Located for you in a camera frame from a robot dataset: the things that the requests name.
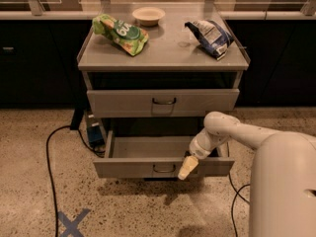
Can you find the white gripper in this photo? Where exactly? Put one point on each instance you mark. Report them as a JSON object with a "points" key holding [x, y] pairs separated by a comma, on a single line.
{"points": [[198, 149]]}

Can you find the grey drawer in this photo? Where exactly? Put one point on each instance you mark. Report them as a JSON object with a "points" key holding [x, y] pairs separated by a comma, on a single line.
{"points": [[143, 157], [160, 103]]}

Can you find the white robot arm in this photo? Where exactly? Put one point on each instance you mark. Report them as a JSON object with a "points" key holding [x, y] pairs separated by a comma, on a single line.
{"points": [[283, 174]]}

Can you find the grey top drawer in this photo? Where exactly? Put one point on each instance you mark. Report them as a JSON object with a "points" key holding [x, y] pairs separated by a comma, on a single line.
{"points": [[160, 103]]}

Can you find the grey drawer cabinet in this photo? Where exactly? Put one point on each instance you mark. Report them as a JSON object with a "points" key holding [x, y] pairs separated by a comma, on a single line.
{"points": [[171, 60]]}

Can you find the blue power box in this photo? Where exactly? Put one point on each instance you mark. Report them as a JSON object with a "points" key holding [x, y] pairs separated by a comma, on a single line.
{"points": [[94, 129]]}

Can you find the blue chip bag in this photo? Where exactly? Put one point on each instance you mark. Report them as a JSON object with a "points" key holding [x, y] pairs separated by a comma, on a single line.
{"points": [[212, 37]]}

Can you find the blue tape cross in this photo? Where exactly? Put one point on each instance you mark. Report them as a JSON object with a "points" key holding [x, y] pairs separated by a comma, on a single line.
{"points": [[71, 226]]}

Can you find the green chip bag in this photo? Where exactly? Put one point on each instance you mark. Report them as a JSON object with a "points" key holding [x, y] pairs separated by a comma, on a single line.
{"points": [[129, 37]]}

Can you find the white paper bowl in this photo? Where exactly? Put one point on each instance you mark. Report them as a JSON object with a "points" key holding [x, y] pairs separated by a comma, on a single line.
{"points": [[148, 16]]}

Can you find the dark counter cabinet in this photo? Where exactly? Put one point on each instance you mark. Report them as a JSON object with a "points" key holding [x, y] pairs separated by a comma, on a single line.
{"points": [[39, 63]]}

